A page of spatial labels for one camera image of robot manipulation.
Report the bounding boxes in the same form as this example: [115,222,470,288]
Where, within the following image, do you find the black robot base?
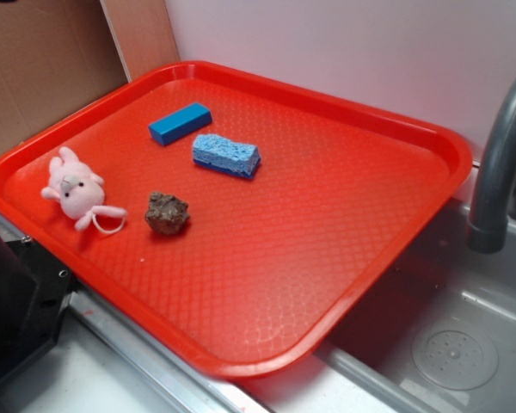
[0,237,74,385]

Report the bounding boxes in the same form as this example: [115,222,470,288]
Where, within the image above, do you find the pink plush bunny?
[40,146,127,236]

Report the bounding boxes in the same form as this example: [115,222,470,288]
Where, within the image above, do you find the red plastic tray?
[0,62,472,379]

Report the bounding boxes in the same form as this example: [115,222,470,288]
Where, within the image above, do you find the light blue sponge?
[192,134,261,179]

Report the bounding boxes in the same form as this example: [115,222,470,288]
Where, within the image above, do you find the brown rock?
[144,191,189,236]

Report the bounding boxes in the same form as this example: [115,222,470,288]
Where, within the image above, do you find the blue rectangular block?
[148,102,212,145]

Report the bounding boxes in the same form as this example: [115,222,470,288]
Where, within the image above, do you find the grey plastic sink basin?
[241,182,516,412]

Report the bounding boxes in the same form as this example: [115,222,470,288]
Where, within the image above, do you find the grey toy faucet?
[466,80,516,254]

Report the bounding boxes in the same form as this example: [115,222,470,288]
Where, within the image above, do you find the brown cardboard box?
[0,1,126,155]

